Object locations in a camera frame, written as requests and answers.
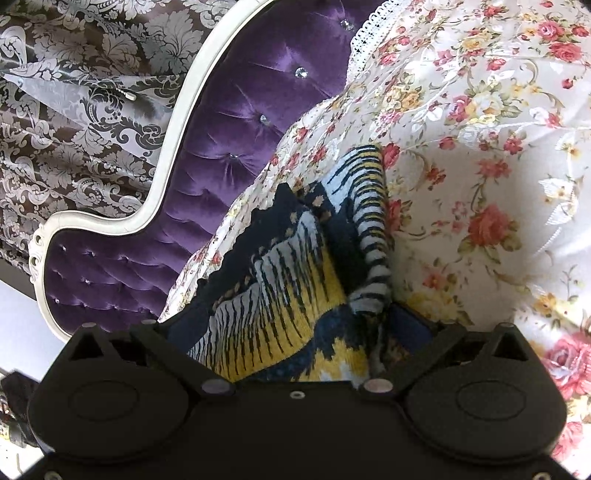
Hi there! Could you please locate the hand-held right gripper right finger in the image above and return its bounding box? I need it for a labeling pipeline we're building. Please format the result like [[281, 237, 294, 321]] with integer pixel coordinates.
[[359, 304, 530, 398]]

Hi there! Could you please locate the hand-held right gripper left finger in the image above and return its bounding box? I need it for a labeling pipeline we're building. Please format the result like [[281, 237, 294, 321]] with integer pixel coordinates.
[[66, 320, 237, 400]]

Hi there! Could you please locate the patterned knit sweater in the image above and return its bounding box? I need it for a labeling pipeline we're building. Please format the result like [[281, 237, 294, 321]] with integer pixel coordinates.
[[166, 144, 416, 385]]

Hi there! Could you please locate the brown silver damask curtain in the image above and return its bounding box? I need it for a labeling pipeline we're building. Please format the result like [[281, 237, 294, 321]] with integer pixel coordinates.
[[0, 0, 274, 280]]

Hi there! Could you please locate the floral bedspread with lace trim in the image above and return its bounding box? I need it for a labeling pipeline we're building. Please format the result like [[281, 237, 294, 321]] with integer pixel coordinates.
[[158, 0, 591, 480]]

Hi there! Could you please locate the sheer damask curtain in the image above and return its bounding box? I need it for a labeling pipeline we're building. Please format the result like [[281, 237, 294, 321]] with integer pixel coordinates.
[[0, 68, 172, 163]]

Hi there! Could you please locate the purple tufted headboard white frame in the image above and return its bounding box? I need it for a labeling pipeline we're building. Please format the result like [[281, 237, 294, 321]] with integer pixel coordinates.
[[28, 0, 393, 343]]

